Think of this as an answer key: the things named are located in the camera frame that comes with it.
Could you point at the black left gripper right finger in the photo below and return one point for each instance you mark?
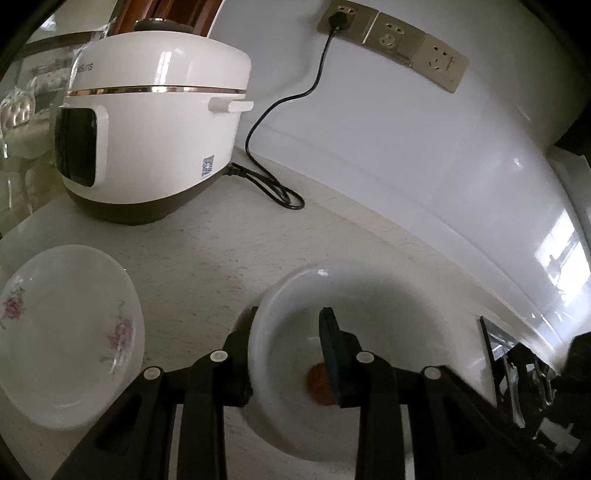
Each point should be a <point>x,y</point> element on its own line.
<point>364,380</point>

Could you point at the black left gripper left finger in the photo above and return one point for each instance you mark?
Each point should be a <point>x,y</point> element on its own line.
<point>214,382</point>

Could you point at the red and white bowl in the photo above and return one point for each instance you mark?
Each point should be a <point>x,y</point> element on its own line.
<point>384,313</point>

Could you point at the white floral plate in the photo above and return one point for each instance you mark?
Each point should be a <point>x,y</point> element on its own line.
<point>72,336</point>

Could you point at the metal sink fixture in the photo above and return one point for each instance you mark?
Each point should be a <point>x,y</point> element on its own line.
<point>552,408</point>

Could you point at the white rice cooker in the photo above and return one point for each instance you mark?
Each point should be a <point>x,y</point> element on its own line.
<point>149,120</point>

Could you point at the beige wall socket strip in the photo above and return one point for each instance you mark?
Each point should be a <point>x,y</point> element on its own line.
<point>399,41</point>

